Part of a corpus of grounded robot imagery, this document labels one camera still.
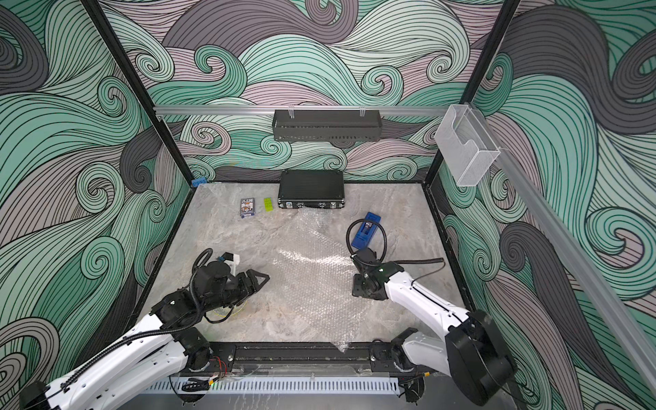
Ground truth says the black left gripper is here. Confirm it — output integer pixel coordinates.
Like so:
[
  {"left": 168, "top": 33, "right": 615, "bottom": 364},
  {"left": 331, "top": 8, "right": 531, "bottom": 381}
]
[{"left": 202, "top": 268, "right": 269, "bottom": 313}]

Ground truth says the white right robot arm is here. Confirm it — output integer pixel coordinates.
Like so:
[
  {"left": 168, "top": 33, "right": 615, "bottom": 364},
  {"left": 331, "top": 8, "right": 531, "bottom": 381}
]
[{"left": 352, "top": 257, "right": 517, "bottom": 406}]

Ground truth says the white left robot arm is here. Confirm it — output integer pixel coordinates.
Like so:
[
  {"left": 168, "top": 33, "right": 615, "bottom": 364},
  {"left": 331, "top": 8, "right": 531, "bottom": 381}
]
[{"left": 20, "top": 268, "right": 270, "bottom": 409}]

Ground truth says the blue tape dispenser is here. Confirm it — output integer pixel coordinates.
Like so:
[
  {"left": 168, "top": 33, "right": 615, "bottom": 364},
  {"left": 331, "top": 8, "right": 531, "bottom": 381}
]
[{"left": 351, "top": 212, "right": 381, "bottom": 249}]

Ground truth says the blue playing cards box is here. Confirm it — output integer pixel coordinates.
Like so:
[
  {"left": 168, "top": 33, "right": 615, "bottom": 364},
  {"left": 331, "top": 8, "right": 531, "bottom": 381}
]
[{"left": 240, "top": 197, "right": 256, "bottom": 219}]

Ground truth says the black hard case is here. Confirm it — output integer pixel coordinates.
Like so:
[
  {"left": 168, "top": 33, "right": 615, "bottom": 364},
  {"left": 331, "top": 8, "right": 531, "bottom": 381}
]
[{"left": 278, "top": 170, "right": 345, "bottom": 209}]

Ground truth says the blue toy brick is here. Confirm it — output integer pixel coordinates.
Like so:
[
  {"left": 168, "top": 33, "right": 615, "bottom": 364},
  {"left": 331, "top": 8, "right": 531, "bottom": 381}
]
[{"left": 191, "top": 177, "right": 208, "bottom": 188}]

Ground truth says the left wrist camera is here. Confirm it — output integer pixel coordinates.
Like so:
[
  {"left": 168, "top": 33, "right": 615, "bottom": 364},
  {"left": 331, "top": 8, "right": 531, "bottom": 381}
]
[{"left": 216, "top": 252, "right": 240, "bottom": 276}]

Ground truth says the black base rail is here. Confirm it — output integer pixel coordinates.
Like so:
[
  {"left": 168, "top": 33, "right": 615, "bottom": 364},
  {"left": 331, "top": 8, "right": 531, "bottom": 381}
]
[{"left": 210, "top": 339, "right": 436, "bottom": 373}]

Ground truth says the white slotted cable duct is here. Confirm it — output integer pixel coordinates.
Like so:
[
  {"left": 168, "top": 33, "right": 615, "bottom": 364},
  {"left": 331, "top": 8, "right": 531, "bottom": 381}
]
[{"left": 148, "top": 377, "right": 401, "bottom": 396}]

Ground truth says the black wall shelf tray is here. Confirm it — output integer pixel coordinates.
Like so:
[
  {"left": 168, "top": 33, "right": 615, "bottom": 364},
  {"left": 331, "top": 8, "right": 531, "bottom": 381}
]
[{"left": 272, "top": 109, "right": 383, "bottom": 143}]

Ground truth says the clear acrylic wall holder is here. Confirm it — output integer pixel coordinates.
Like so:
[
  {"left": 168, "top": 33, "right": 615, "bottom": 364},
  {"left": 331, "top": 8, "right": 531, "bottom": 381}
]
[{"left": 435, "top": 104, "right": 500, "bottom": 187}]

